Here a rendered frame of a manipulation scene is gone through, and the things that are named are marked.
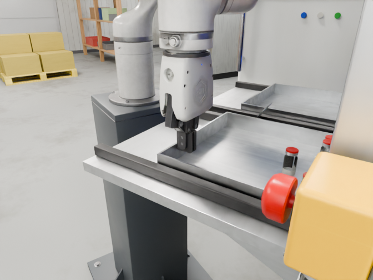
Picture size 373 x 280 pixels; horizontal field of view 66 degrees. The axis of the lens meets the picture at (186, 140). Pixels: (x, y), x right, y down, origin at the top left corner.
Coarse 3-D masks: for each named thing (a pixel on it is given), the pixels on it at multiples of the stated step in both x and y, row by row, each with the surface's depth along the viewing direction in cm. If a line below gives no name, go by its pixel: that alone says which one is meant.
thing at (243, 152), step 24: (216, 120) 64; (240, 120) 67; (264, 120) 63; (216, 144) 60; (240, 144) 60; (264, 144) 60; (288, 144) 60; (312, 144) 59; (192, 168) 45; (216, 168) 51; (240, 168) 51; (264, 168) 51; (240, 192) 42
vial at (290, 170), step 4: (284, 156) 48; (288, 156) 47; (292, 156) 47; (296, 156) 48; (284, 160) 48; (288, 160) 47; (292, 160) 47; (296, 160) 47; (284, 164) 48; (288, 164) 48; (292, 164) 47; (296, 164) 48; (284, 168) 48; (288, 168) 48; (292, 168) 48; (284, 172) 49; (288, 172) 48; (292, 172) 48
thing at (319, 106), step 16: (256, 96) 82; (272, 96) 92; (288, 96) 92; (304, 96) 90; (320, 96) 87; (336, 96) 84; (272, 112) 70; (288, 112) 68; (304, 112) 78; (320, 112) 78; (336, 112) 78
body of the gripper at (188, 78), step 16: (176, 64) 42; (192, 64) 43; (208, 64) 47; (160, 80) 44; (176, 80) 43; (192, 80) 44; (208, 80) 48; (160, 96) 45; (176, 96) 43; (192, 96) 45; (208, 96) 49; (176, 112) 44; (192, 112) 46
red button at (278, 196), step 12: (276, 180) 23; (288, 180) 23; (264, 192) 23; (276, 192) 23; (288, 192) 22; (264, 204) 23; (276, 204) 22; (288, 204) 23; (276, 216) 23; (288, 216) 25
